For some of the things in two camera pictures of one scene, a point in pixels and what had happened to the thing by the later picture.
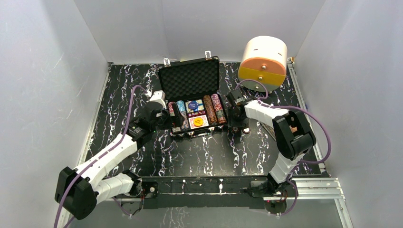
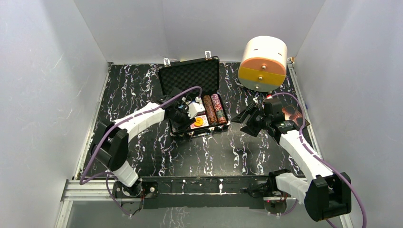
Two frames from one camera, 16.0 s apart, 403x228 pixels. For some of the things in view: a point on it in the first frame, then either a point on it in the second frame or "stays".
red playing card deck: [205, 119] stays
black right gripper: [231, 122] -> [250, 128]
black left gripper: [168, 118] -> [179, 116]
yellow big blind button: [198, 121] stays
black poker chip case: [193, 86] stays
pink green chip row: [219, 113] stays
